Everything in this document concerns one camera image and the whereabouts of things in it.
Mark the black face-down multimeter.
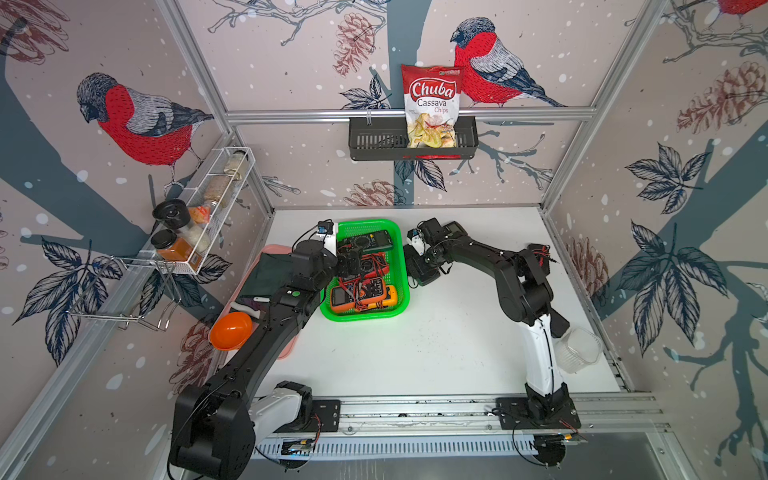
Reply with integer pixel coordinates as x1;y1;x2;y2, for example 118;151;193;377
403;245;441;286

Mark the orange black multimeter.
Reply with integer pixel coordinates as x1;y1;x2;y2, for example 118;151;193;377
330;277;387;314

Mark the red multimeter with leads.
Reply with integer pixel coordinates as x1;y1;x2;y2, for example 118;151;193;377
338;252;389;282

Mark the dark green multimeter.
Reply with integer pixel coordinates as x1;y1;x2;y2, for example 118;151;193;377
338;230;394;254

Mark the yellow multimeter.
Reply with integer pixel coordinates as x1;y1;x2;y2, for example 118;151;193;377
379;285;398;309

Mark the green plastic basket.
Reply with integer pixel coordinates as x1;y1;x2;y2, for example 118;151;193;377
319;219;410;322

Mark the small black multimeter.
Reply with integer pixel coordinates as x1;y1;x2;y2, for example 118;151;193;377
527;243;556;268

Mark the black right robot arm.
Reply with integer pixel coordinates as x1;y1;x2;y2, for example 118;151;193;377
404;218;580;430

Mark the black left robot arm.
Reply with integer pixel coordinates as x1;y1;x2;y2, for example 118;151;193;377
166;219;338;479

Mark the dark green cloth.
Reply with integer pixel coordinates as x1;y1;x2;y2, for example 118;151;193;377
235;253;293;299

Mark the orange bowl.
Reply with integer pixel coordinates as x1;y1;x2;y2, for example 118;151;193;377
208;311;253;351

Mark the amber spice jar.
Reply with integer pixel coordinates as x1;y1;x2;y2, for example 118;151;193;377
150;229;201;265

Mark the cassava chips bag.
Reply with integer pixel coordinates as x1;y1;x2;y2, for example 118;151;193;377
401;65;463;148

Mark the black lid spice jar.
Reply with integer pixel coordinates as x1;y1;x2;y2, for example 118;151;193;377
152;199;191;230

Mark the clear plastic container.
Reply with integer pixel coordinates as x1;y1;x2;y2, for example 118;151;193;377
554;327;603;374

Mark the white handled knife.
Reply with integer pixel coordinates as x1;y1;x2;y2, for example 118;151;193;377
229;296;270;322

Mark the black wall basket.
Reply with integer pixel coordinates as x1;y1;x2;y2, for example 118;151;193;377
348;117;479;161

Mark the white wire spice rack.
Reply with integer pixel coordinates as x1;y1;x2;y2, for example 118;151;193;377
153;146;254;275

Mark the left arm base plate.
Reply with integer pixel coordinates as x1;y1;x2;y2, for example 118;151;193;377
277;399;341;433

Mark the wire wall hook rack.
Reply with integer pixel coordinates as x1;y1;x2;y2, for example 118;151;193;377
67;254;182;332

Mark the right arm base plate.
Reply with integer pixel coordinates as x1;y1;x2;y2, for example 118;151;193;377
491;396;582;431

